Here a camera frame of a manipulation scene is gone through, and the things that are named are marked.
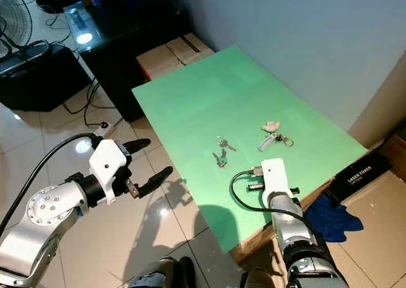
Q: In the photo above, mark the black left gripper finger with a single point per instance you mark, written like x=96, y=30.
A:
x=138, y=146
x=155, y=181

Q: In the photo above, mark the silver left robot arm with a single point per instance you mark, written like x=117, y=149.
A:
x=47, y=209

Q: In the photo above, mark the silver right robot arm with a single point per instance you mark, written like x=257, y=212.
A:
x=307, y=250

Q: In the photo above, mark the key bunch with teal key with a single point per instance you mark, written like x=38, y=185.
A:
x=221, y=160

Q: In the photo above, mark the white power strip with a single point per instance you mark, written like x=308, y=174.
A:
x=101, y=128

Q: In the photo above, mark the key bunch with white charm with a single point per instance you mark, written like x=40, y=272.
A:
x=271, y=127

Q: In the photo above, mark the green topped wooden table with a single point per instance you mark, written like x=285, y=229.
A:
x=235, y=104

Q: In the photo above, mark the black glass topped cabinet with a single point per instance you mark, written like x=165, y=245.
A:
x=133, y=59

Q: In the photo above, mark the brown cardboard box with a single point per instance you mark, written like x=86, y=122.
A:
x=157, y=61
x=190, y=47

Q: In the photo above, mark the blue cloth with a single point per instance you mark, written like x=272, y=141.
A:
x=333, y=219

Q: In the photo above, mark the robot left leg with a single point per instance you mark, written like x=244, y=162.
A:
x=162, y=274

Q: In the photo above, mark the black laser toner box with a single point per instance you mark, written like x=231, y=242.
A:
x=358, y=177

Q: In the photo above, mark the brown wooden furniture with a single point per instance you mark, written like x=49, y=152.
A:
x=394, y=155

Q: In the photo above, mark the beige wooden panel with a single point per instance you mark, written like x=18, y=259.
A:
x=384, y=104

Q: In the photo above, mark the black standing fan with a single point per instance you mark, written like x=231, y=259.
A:
x=14, y=18

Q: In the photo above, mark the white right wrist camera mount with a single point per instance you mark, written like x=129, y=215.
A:
x=276, y=176

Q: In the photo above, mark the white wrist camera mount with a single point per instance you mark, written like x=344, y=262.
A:
x=276, y=176
x=111, y=161

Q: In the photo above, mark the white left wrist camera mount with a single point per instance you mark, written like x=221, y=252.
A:
x=111, y=161

